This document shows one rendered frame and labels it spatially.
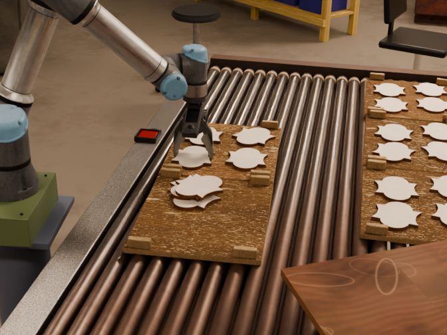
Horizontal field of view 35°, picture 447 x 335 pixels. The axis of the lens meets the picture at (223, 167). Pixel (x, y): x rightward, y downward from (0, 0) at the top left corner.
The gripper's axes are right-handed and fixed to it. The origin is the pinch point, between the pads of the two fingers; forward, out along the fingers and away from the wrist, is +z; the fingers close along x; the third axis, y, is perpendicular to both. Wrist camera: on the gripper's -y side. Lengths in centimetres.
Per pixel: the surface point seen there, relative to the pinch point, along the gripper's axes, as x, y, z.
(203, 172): -4.7, -8.1, 0.9
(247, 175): -17.9, -7.7, 0.9
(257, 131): -18.2, 22.6, -0.7
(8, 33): 196, 311, 55
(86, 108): 121, 259, 91
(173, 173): 3.5, -13.5, -0.6
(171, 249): -3, -51, 2
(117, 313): 5, -75, 4
